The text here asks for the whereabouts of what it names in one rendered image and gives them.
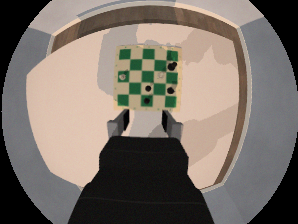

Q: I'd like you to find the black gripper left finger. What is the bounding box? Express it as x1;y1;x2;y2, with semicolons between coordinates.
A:
107;109;130;139

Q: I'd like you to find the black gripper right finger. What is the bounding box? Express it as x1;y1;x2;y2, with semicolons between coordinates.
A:
162;110;183;142

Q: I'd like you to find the green and cream chessboard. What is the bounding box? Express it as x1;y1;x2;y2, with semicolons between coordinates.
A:
113;45;182;112

